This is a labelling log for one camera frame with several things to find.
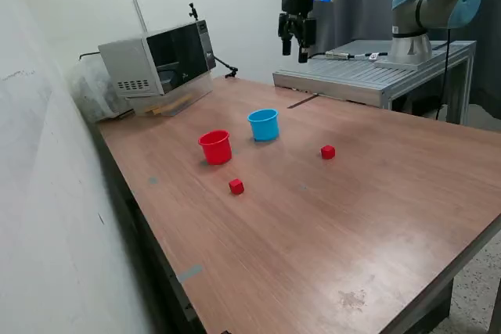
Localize slotted aluminium robot table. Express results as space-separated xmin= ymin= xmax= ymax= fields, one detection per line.
xmin=272 ymin=39 xmax=478 ymax=126

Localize thin dark strip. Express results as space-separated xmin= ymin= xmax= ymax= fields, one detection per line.
xmin=287 ymin=94 xmax=318 ymax=110

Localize blue plastic cup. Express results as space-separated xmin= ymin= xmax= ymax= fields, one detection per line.
xmin=247 ymin=108 xmax=280 ymax=142

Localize aluminium robot mounting plate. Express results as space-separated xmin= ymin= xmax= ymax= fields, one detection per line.
xmin=374 ymin=48 xmax=447 ymax=71

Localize clear acrylic stand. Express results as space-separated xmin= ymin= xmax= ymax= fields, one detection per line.
xmin=128 ymin=74 xmax=215 ymax=118

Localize red plastic cup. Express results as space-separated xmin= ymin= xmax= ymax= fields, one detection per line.
xmin=197 ymin=129 xmax=232 ymax=166

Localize wooden slat stack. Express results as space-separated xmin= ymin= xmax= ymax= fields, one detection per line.
xmin=145 ymin=93 xmax=193 ymax=117

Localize white thin rod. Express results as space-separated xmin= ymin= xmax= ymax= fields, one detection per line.
xmin=132 ymin=0 xmax=149 ymax=34

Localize silver microwave oven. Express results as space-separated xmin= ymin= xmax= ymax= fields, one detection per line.
xmin=97 ymin=19 xmax=218 ymax=97

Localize grey plastic bag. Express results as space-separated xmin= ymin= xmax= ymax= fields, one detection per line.
xmin=66 ymin=63 xmax=135 ymax=124

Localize grey tape strip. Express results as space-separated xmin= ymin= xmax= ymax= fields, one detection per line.
xmin=175 ymin=264 xmax=204 ymax=284

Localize black cable with silver connector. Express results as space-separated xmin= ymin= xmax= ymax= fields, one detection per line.
xmin=308 ymin=50 xmax=390 ymax=61

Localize thick black hanging cable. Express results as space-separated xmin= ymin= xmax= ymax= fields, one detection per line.
xmin=437 ymin=27 xmax=452 ymax=120

